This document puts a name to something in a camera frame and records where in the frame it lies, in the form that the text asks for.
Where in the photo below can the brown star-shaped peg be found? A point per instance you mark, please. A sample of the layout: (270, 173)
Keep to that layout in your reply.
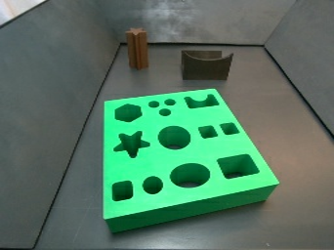
(136, 41)

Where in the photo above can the green shape-sorting board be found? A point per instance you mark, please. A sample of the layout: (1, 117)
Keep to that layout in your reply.
(178, 160)

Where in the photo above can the dark curved arch block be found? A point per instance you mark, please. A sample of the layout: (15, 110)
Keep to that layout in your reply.
(204, 65)

